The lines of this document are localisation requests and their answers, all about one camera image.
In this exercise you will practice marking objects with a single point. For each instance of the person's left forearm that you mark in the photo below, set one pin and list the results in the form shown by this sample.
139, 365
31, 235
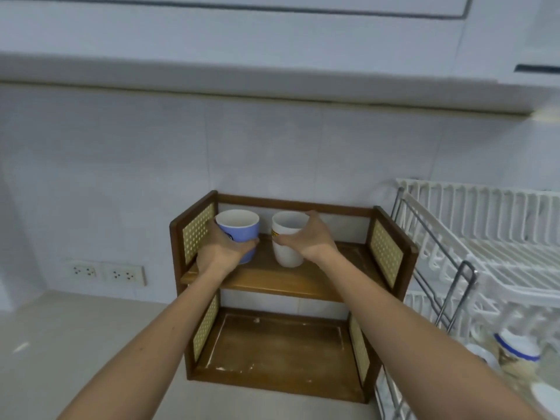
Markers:
144, 345

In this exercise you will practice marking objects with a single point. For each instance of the person's left hand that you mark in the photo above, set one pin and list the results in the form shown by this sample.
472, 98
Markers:
221, 254

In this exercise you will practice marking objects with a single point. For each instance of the white wall cabinet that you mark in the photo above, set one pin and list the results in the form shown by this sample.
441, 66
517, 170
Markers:
280, 43

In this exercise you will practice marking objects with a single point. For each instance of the person's left thumb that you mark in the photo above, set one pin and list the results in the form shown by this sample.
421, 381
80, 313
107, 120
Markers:
248, 244

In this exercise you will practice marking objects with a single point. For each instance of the white blue-rimmed ceramic cup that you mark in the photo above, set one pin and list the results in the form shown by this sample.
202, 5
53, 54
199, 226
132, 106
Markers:
516, 352

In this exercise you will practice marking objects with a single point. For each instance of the white bowl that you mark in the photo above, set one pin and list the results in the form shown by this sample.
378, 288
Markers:
547, 400

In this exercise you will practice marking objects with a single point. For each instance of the person's right forearm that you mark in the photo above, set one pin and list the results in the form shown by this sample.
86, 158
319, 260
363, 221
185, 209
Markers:
420, 345

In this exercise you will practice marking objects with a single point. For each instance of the blue mug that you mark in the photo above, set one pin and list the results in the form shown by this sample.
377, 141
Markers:
239, 231

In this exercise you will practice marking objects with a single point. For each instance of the wooden two-tier shelf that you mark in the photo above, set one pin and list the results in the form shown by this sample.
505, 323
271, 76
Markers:
284, 310

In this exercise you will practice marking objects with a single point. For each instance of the person's right thumb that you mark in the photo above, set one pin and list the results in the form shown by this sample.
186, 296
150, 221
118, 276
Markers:
288, 239

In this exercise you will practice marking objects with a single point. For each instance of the white dish drying rack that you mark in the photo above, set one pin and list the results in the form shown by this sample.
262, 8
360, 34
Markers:
477, 266

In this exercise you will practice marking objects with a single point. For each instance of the white plate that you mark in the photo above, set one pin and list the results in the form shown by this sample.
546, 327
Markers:
483, 356

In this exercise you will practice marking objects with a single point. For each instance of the person's right hand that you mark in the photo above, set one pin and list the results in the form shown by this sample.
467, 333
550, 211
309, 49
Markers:
316, 243

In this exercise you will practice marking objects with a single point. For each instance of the white mug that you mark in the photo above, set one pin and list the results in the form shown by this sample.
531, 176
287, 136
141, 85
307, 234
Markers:
288, 249

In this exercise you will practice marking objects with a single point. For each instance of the white double wall socket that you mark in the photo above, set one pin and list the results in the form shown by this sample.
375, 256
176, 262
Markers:
106, 272

